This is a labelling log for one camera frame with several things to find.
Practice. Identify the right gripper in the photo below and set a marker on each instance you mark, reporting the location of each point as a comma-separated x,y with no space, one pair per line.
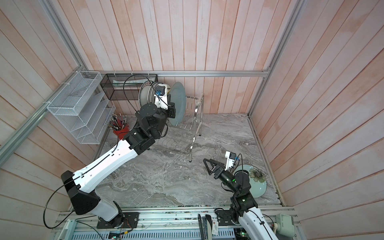
219,170

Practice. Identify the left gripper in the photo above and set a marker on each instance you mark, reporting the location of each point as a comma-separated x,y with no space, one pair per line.
171,109

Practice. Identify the grey-green round plate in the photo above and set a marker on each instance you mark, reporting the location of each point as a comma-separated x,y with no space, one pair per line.
178,97

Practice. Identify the steel two-tier dish rack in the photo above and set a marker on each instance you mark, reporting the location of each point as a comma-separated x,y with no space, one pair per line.
182,137

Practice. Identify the green rim white plate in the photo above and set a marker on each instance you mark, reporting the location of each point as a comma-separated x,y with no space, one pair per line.
145,96

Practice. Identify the large orange sunburst plate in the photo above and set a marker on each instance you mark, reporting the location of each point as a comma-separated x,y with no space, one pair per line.
152,92

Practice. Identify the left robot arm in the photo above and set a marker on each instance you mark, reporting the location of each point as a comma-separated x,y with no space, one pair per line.
80,185

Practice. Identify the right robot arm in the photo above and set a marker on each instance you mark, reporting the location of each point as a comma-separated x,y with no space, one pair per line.
244,209

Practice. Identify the light green floral plate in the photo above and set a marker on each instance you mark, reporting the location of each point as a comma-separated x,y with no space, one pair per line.
257,181

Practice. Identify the red pencil cup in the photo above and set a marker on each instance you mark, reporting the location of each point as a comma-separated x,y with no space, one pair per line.
121,133

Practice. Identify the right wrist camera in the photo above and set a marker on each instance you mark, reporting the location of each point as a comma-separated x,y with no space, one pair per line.
231,159

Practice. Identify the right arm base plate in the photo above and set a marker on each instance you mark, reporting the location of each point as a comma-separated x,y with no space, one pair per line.
225,217

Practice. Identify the black mesh wall basket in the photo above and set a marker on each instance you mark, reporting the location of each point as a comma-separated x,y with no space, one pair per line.
120,87

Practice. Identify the white wire wall shelf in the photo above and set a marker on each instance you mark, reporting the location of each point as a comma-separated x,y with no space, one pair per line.
84,113

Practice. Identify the white box camera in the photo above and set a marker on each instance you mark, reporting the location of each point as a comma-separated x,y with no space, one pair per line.
284,225

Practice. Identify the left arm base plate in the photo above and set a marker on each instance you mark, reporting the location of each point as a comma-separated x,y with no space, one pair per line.
122,220

